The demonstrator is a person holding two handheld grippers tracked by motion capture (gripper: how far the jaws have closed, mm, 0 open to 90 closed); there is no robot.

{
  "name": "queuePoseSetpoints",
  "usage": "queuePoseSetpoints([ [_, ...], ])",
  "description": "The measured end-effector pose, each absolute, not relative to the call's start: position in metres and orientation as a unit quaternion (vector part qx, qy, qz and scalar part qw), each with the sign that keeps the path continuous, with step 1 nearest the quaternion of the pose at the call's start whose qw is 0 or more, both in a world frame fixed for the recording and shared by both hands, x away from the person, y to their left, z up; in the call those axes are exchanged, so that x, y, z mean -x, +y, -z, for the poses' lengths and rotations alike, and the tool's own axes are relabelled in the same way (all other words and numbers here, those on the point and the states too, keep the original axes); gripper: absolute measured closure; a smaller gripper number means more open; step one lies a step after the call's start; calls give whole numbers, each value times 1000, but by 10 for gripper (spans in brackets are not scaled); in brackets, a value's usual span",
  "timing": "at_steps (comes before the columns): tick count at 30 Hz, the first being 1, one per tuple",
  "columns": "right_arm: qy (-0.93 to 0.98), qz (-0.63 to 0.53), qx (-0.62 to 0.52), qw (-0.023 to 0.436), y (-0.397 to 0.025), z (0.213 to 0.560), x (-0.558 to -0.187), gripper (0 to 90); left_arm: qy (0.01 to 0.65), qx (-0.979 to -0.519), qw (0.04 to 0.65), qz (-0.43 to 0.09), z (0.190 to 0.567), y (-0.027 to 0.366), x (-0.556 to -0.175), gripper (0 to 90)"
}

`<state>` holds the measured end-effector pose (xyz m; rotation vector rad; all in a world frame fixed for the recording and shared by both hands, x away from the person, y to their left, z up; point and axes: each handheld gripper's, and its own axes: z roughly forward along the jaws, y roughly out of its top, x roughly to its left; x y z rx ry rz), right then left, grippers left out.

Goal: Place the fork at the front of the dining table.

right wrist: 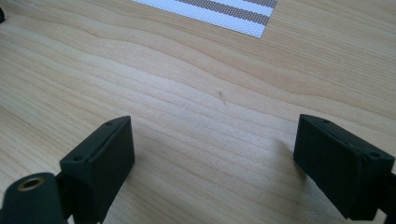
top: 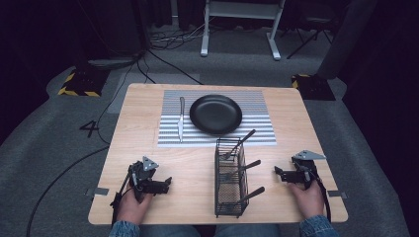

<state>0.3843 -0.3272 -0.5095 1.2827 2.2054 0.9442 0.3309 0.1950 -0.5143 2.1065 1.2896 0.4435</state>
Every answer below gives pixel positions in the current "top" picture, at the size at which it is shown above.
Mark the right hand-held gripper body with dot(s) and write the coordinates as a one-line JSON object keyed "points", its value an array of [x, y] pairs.
{"points": [[306, 171]]}

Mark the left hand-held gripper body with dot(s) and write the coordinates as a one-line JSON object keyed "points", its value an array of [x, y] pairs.
{"points": [[140, 177]]}

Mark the person's right hand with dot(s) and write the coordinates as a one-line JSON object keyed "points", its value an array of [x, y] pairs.
{"points": [[308, 200]]}

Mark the person's left hand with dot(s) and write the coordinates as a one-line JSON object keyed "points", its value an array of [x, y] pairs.
{"points": [[131, 207]]}

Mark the grey tape strip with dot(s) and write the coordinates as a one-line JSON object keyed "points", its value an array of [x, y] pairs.
{"points": [[99, 191], [337, 194]]}

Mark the silver table knife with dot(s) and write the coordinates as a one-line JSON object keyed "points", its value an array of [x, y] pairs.
{"points": [[181, 125]]}

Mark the grey striped placemat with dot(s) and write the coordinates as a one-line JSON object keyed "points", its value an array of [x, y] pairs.
{"points": [[257, 105]]}

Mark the black round plate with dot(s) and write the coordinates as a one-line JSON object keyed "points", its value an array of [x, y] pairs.
{"points": [[215, 114]]}

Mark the black yellow striped stand base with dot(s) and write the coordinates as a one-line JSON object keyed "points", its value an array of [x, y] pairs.
{"points": [[313, 87], [82, 84]]}

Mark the grey curtain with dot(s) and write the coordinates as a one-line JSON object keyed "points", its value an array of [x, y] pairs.
{"points": [[346, 39]]}

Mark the black tripod stand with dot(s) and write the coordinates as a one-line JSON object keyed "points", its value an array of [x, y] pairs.
{"points": [[309, 33]]}

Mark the white metal desk frame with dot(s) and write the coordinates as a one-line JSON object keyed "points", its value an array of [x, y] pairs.
{"points": [[242, 10]]}

